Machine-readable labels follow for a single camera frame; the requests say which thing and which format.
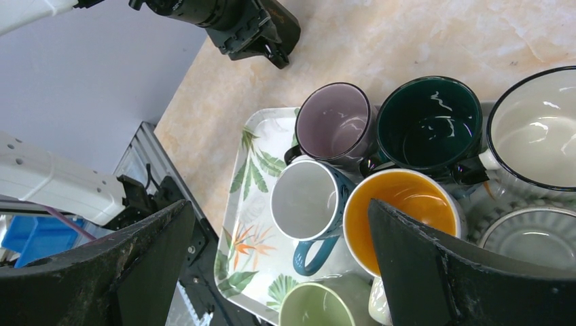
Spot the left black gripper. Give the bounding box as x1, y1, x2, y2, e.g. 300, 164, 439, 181
128, 0, 301, 69

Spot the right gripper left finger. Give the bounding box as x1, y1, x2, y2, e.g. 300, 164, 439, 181
0, 200, 196, 326

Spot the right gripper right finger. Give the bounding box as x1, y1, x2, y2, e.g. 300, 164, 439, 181
368, 200, 575, 325

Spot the white floral mug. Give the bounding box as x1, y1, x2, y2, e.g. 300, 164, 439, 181
343, 168, 467, 325

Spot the light green mug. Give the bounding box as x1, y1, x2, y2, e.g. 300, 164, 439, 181
278, 274, 378, 325

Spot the grey striped mug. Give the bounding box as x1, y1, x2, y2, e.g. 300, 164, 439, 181
463, 199, 575, 271

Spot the lilac purple mug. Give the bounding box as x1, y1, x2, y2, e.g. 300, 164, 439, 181
284, 82, 378, 174

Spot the light blue mug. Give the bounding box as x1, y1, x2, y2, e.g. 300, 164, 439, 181
270, 159, 356, 276

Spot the dark green mug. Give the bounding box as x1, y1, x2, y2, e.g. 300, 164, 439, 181
359, 76, 483, 183

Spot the white black-rimmed mug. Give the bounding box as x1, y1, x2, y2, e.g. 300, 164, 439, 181
473, 66, 575, 201

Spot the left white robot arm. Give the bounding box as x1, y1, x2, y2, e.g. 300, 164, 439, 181
1, 1, 301, 231

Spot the blue plastic bin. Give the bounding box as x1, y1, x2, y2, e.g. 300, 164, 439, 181
1, 215, 79, 268

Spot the floral leaf pattern tray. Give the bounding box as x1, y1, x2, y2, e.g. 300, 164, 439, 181
213, 99, 576, 326

